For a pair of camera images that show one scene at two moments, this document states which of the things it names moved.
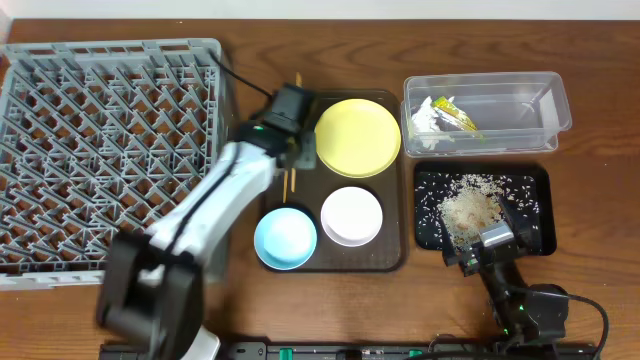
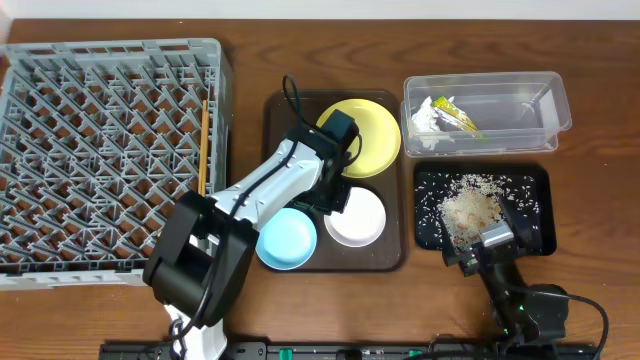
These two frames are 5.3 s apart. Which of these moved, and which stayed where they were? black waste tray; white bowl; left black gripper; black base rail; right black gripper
Moved: left black gripper
Stayed: black base rail; black waste tray; right black gripper; white bowl
